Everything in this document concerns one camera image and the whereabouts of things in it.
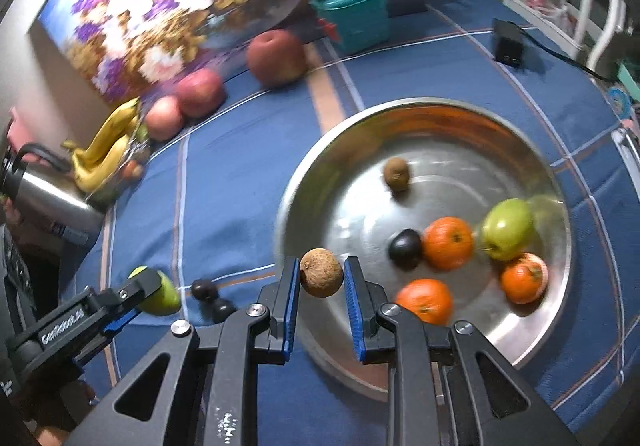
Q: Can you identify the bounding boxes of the green apple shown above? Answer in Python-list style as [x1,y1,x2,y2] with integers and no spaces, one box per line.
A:
[480,198,535,262]
[137,270,181,316]

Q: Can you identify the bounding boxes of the orange mandarin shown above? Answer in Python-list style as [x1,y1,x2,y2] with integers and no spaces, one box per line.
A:
[422,216,475,270]
[395,278,454,326]

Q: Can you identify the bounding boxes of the dark plum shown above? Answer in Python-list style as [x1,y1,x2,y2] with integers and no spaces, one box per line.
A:
[387,228,423,270]
[191,278,219,303]

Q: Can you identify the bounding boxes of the brown kiwi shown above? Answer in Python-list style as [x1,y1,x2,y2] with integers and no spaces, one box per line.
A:
[383,157,410,192]
[300,248,344,298]

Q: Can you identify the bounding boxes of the person hand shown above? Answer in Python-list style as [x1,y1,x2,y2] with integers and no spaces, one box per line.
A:
[18,380,98,445]

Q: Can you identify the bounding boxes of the blue plaid tablecloth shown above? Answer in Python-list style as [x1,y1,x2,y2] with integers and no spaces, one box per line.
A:
[61,0,639,445]

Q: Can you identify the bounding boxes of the stainless steel thermos jug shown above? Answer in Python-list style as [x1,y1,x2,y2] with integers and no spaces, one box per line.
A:
[1,143,104,248]

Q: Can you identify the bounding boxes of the yellow banana bunch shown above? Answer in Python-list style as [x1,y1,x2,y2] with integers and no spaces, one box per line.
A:
[62,98,140,194]

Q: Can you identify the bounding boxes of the large steel bowl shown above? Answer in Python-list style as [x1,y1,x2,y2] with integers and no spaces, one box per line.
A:
[274,97,574,368]

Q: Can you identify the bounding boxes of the green apple in bowl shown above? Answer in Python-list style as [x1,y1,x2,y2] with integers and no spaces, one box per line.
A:
[480,198,535,262]

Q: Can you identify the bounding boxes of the pink apple left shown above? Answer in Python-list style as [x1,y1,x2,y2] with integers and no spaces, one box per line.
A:
[144,95,184,142]

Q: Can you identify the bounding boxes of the red apple middle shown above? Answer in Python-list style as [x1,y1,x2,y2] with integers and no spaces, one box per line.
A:
[175,68,227,119]

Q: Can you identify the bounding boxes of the dark red apple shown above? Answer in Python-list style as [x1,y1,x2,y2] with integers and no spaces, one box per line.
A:
[246,29,308,88]

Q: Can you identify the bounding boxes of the black power adapter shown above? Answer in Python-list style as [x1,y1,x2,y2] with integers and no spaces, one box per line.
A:
[491,19,525,68]

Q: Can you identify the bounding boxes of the teal plastic box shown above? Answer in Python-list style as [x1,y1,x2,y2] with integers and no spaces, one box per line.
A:
[311,0,390,55]

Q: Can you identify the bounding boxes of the black cable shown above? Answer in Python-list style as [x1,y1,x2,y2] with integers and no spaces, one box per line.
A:
[519,28,616,83]

